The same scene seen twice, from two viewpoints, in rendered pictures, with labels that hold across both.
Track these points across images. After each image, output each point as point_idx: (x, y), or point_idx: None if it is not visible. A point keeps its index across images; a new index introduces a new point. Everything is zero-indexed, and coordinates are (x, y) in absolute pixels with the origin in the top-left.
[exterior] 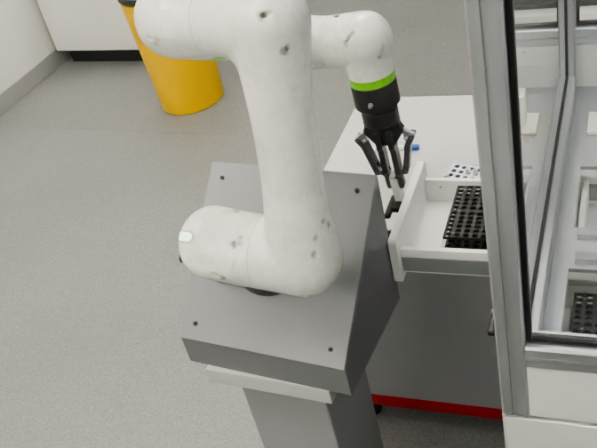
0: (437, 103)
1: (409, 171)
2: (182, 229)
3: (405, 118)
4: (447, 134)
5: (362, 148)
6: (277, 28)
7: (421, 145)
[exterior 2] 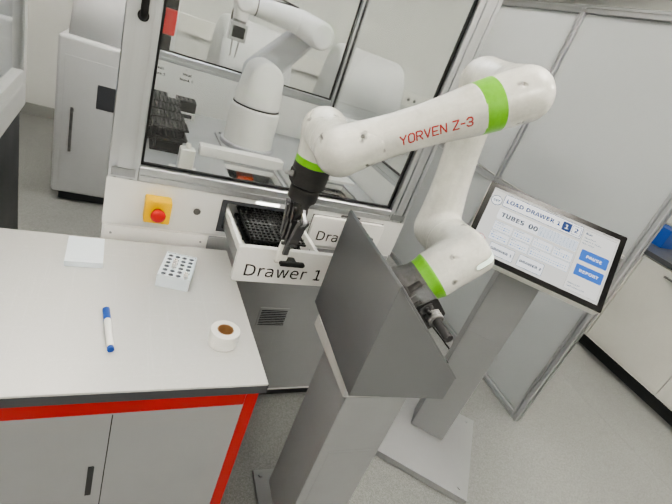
0: None
1: (152, 313)
2: (491, 251)
3: (17, 331)
4: (73, 294)
5: (305, 228)
6: None
7: (96, 310)
